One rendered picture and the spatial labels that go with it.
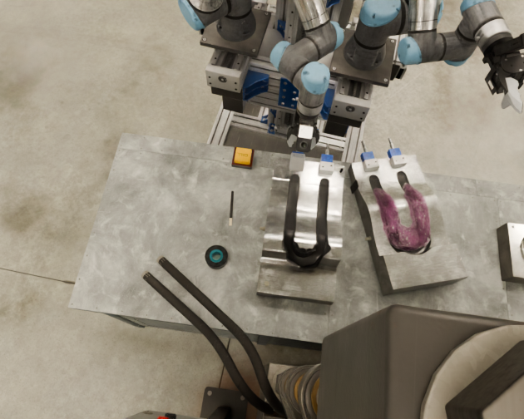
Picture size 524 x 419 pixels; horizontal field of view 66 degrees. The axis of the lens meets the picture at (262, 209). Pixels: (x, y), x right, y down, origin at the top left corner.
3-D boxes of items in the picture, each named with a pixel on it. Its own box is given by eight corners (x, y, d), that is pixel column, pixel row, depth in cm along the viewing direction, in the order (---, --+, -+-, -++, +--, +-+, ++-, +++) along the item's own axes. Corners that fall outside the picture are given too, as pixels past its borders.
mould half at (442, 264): (348, 170, 159) (354, 155, 149) (410, 160, 162) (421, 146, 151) (383, 295, 141) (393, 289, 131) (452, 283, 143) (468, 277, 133)
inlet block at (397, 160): (380, 142, 161) (385, 135, 156) (393, 140, 162) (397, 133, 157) (390, 170, 156) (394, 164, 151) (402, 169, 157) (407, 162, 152)
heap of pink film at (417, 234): (368, 189, 150) (373, 179, 143) (413, 182, 152) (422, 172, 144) (387, 255, 140) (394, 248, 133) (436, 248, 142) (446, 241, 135)
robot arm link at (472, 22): (477, 12, 112) (495, -16, 105) (493, 41, 108) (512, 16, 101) (451, 15, 112) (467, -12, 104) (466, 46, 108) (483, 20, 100)
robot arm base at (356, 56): (347, 35, 154) (353, 13, 145) (386, 44, 153) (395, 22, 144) (340, 65, 149) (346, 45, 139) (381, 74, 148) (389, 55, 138)
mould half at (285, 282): (274, 168, 159) (275, 150, 146) (339, 176, 158) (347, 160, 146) (256, 294, 140) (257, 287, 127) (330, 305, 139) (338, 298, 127)
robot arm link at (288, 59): (294, 48, 121) (319, 71, 118) (266, 66, 118) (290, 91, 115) (298, 27, 114) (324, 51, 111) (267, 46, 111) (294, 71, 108)
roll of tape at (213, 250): (210, 273, 142) (209, 270, 139) (202, 252, 145) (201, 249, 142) (231, 264, 144) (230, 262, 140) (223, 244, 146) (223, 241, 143)
